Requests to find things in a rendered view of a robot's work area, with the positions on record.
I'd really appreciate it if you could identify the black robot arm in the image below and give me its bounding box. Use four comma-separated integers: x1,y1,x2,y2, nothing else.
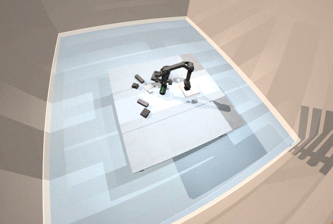
155,61,194,91

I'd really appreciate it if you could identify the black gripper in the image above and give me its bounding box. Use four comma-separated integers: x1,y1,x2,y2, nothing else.
155,77,172,86

